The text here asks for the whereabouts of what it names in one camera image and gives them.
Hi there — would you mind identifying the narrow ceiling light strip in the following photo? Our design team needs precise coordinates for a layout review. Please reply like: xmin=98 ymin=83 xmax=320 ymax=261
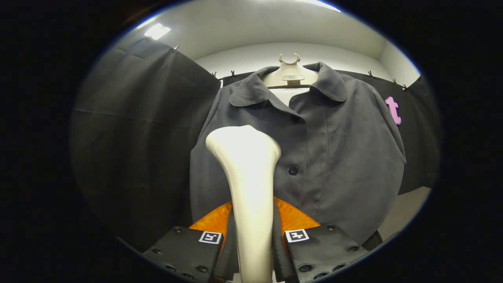
xmin=143 ymin=23 xmax=172 ymax=40

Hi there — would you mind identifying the rectangular ceiling light panel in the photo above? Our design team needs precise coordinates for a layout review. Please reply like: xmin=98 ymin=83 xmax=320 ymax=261
xmin=297 ymin=0 xmax=341 ymax=13

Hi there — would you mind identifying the cream clothes hanger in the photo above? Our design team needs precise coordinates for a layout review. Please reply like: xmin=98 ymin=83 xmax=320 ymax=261
xmin=262 ymin=53 xmax=319 ymax=107

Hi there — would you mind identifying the black backdrop cloth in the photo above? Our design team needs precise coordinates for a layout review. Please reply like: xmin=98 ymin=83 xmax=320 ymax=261
xmin=70 ymin=37 xmax=441 ymax=252

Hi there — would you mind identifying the grey cabinet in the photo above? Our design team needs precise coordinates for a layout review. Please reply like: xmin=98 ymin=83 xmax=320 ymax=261
xmin=376 ymin=186 xmax=432 ymax=241

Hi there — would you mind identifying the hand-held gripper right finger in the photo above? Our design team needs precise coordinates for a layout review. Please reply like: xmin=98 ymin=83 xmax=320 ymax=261
xmin=273 ymin=197 xmax=370 ymax=283

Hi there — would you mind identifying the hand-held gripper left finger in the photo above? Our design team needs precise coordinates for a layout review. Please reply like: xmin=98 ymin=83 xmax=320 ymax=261
xmin=142 ymin=200 xmax=239 ymax=283

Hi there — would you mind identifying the dark grey button shirt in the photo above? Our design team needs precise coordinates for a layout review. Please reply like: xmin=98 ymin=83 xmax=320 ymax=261
xmin=190 ymin=62 xmax=407 ymax=246

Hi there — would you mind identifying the white garment steamer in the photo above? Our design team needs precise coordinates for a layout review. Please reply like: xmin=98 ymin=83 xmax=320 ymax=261
xmin=205 ymin=125 xmax=282 ymax=283

